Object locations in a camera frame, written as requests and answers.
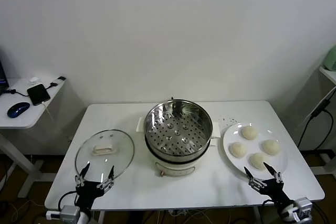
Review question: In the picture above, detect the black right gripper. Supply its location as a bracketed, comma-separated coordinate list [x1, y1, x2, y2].
[244, 162, 293, 209]

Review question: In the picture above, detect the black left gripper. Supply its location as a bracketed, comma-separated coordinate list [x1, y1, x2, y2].
[75, 163, 116, 210]

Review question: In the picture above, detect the white steamed baozi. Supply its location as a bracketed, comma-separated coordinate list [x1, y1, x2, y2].
[261, 139, 281, 156]
[248, 152, 270, 170]
[240, 125, 258, 141]
[229, 142, 247, 159]

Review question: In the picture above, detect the stainless steel steamer basket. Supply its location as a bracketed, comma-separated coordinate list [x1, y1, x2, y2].
[135, 99, 221, 156]

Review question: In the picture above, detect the white plate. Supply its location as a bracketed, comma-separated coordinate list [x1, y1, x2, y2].
[223, 122, 289, 180]

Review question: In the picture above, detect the glass pot lid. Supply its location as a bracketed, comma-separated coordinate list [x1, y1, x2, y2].
[75, 129, 135, 183]

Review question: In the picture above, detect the white desk foot bar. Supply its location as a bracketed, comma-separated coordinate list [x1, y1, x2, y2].
[299, 149, 336, 175]

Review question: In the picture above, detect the white electric cooker base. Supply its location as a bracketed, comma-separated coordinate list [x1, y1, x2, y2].
[144, 134, 218, 177]

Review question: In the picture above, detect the white side desk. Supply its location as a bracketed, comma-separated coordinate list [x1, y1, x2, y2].
[0, 77, 66, 199]

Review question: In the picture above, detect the black smartphone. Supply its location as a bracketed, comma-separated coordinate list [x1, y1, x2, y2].
[27, 83, 51, 106]

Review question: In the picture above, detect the blue computer mouse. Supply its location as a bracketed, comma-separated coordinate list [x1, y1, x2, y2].
[7, 101, 30, 119]

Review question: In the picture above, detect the white shelf desk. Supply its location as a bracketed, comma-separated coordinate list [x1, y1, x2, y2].
[319, 66, 336, 88]

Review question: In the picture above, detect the dark laptop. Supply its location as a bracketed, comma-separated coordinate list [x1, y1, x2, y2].
[0, 47, 10, 96]

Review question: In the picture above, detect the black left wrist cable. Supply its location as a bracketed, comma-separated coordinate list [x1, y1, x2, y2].
[58, 191, 78, 210]

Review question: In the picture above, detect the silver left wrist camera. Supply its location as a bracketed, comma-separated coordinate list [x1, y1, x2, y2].
[46, 205, 81, 221]

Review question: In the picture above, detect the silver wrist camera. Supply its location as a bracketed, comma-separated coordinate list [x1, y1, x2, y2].
[293, 197, 313, 222]
[46, 205, 81, 221]

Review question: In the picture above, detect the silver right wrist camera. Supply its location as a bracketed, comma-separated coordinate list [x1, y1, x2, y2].
[293, 197, 313, 222]

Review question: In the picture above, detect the white phone charging cable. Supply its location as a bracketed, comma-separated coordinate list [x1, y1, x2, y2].
[41, 102, 55, 124]

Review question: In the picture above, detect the black power adapter cable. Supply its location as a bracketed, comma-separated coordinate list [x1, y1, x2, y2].
[298, 99, 334, 151]

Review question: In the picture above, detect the black laptop cable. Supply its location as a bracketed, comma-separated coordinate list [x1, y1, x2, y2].
[2, 88, 29, 98]

